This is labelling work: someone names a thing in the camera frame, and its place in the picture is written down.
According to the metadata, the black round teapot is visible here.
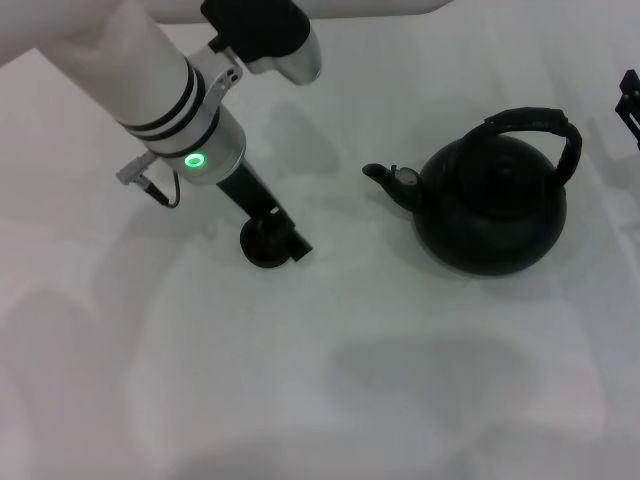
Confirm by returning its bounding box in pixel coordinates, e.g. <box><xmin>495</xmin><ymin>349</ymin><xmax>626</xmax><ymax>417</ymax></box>
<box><xmin>362</xmin><ymin>106</ymin><xmax>585</xmax><ymax>277</ymax></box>

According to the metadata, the thin black cable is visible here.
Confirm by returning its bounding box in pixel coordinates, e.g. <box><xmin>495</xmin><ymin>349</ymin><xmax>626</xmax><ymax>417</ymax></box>
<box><xmin>145</xmin><ymin>168</ymin><xmax>182</xmax><ymax>209</ymax></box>

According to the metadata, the small dark brown teacup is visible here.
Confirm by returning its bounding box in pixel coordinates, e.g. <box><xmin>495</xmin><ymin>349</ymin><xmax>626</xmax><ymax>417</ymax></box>
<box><xmin>238</xmin><ymin>217</ymin><xmax>299</xmax><ymax>271</ymax></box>

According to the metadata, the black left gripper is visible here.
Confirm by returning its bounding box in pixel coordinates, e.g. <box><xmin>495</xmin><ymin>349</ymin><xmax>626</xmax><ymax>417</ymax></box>
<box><xmin>215</xmin><ymin>162</ymin><xmax>315</xmax><ymax>265</ymax></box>

